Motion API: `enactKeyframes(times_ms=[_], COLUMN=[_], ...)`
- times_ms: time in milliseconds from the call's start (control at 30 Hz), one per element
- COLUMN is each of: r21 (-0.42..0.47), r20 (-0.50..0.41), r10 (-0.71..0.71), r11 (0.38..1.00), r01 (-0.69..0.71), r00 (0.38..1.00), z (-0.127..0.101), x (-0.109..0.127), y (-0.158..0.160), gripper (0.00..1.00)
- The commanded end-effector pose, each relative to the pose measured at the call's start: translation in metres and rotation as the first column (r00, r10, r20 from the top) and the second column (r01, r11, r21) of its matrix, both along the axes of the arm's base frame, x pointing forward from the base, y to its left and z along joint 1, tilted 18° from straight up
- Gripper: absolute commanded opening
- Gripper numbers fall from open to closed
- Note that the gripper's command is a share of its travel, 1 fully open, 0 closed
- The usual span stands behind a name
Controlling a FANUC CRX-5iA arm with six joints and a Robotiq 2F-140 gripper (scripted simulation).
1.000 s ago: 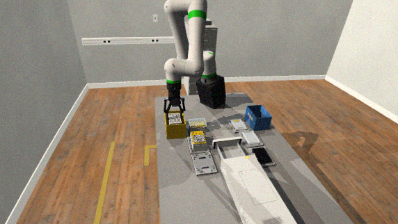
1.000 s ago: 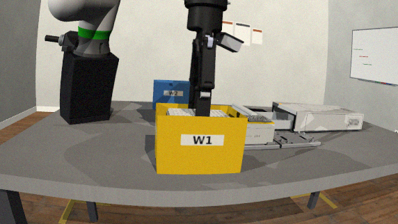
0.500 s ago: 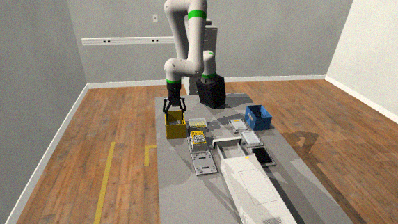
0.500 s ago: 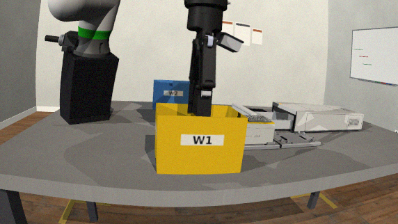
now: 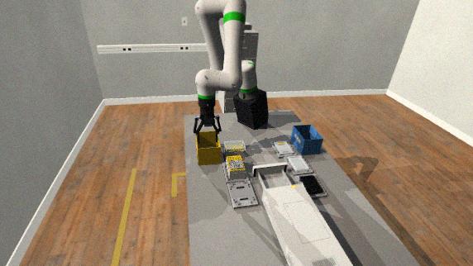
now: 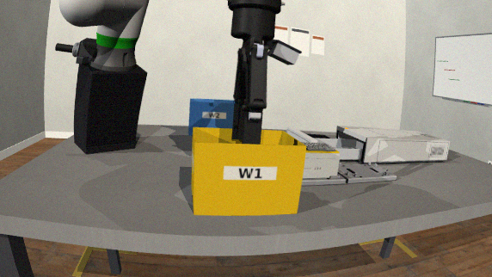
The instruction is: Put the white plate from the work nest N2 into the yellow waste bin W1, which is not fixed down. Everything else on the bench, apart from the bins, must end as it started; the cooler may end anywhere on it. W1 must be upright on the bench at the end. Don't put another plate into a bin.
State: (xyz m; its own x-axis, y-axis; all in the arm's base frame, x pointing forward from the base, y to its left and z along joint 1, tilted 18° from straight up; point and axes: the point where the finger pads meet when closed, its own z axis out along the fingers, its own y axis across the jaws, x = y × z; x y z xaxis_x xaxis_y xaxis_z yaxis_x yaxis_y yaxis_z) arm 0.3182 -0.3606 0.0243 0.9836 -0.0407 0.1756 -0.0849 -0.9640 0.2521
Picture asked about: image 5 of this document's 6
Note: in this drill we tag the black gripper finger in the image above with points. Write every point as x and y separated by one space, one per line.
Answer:
219 127
195 127

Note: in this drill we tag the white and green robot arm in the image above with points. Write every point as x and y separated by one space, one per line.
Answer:
227 69

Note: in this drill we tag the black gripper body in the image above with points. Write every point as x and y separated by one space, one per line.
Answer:
206 112

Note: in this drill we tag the yellow waste bin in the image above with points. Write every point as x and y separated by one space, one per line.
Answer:
208 155

